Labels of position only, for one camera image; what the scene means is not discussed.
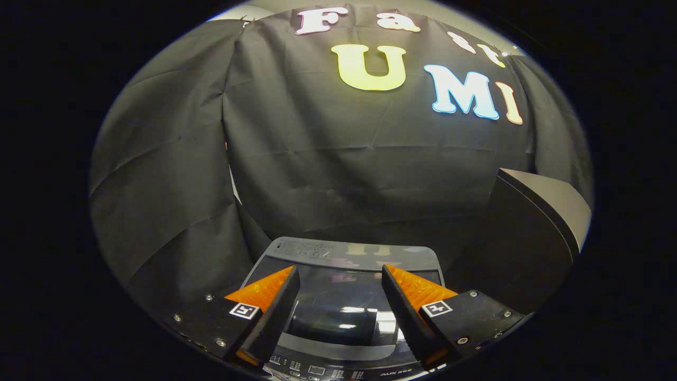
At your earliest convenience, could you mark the grey washing machine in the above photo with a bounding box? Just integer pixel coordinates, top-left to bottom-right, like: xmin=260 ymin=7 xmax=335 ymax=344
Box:
xmin=241 ymin=237 xmax=445 ymax=380

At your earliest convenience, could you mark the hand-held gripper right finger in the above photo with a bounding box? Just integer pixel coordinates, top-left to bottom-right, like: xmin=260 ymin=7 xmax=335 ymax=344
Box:
xmin=381 ymin=264 xmax=527 ymax=368

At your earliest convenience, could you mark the grey cabinet with dark top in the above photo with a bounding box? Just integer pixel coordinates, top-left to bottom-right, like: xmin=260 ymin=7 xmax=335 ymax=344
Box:
xmin=444 ymin=168 xmax=592 ymax=318

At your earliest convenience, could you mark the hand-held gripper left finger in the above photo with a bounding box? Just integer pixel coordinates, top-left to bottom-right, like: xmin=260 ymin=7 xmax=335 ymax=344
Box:
xmin=161 ymin=265 xmax=301 ymax=367

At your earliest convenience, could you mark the dark washing machine lid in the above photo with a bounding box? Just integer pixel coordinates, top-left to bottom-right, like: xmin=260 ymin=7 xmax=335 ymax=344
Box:
xmin=241 ymin=237 xmax=445 ymax=361

